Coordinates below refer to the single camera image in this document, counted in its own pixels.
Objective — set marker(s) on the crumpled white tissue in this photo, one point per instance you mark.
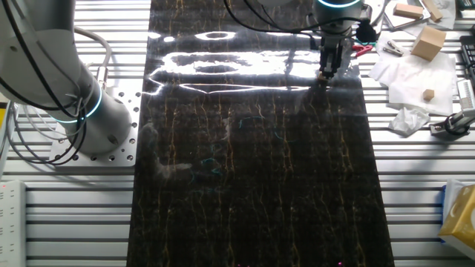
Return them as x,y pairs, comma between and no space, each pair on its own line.
408,120

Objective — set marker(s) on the white power strip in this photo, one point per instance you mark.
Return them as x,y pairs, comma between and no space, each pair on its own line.
13,222

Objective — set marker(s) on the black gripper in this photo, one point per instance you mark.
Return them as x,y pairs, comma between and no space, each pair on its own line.
331,41

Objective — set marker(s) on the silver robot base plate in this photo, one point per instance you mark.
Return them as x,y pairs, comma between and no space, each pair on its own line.
126,148

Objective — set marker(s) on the black keyboard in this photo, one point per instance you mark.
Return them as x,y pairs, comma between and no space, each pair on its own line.
469,55

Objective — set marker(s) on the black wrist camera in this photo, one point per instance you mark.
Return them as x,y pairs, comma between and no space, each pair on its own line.
365,32

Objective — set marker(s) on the red clothespin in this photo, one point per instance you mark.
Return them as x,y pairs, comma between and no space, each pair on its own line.
361,50

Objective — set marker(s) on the grey clothespin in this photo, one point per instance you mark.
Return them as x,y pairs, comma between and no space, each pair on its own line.
394,48

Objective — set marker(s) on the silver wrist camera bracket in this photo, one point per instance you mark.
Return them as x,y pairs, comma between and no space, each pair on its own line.
375,9

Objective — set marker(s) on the thin dark-rimmed tray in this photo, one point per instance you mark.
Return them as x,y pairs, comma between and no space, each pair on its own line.
404,23

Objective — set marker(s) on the rectangular wooden block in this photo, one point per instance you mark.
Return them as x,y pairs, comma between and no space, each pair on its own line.
433,10
408,11

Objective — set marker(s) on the black gold-veined marble mat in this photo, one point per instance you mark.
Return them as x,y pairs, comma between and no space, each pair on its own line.
241,204

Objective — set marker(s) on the ribbed silver camera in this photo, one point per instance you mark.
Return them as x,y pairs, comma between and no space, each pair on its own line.
467,94

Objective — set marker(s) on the golden yellow tissue box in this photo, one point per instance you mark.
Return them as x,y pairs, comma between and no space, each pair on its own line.
462,219

